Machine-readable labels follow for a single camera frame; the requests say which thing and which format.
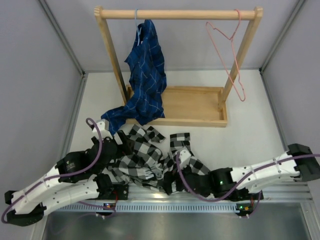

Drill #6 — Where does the black white checkered shirt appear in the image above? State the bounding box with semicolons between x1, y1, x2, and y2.
107;123;212;196

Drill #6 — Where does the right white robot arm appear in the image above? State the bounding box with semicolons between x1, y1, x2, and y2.
162;143;320;202

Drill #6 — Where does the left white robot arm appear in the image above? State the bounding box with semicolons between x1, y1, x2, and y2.
1;133;135;227

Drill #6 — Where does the blue plaid shirt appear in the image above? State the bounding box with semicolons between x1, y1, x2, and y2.
101;19;167;134

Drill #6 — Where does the wooden clothes rack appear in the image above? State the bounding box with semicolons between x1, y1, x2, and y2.
94;6;264;127

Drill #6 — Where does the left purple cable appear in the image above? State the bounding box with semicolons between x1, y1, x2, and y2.
1;117;104;224

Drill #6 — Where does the purple cable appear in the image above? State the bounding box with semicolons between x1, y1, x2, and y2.
175;151;320;202
1;117;104;224

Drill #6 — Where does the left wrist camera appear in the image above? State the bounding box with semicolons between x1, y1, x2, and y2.
96;119;123;145

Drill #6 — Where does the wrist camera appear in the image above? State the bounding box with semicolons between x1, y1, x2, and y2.
96;119;123;145
178;149;192;169

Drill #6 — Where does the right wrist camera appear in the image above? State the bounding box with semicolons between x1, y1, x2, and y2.
178;149;192;169

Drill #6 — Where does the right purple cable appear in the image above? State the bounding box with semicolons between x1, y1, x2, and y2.
175;151;320;202

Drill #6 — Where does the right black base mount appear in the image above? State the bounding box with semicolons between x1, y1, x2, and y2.
225;188;264;202

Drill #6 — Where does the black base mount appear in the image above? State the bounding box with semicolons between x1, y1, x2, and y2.
108;184;129;201
225;188;264;202

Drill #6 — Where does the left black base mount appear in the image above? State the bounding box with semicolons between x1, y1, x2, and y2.
108;184;129;201

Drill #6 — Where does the aluminium mounting rail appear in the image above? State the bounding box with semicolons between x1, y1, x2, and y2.
109;181;313;201

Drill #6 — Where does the slotted grey cable duct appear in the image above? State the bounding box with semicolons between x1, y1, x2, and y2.
57;202;253;214

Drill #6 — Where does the light blue wire hanger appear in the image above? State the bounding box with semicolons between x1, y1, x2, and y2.
134;8;141;46

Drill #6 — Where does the pink wire hanger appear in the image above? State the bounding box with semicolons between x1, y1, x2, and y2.
205;9;246;102

